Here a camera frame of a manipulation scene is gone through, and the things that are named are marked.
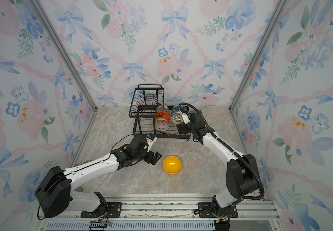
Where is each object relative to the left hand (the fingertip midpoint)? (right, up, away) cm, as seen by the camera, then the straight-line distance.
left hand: (156, 151), depth 83 cm
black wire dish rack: (-3, +20, +1) cm, 20 cm away
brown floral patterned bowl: (+3, +28, +28) cm, 40 cm away
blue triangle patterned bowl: (+12, +27, +31) cm, 43 cm away
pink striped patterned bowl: (+2, +15, +24) cm, 28 cm away
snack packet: (-51, -10, +9) cm, 53 cm away
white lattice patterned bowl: (+14, +20, +27) cm, 37 cm away
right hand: (+17, +18, +7) cm, 26 cm away
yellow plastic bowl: (+9, -9, +3) cm, 13 cm away
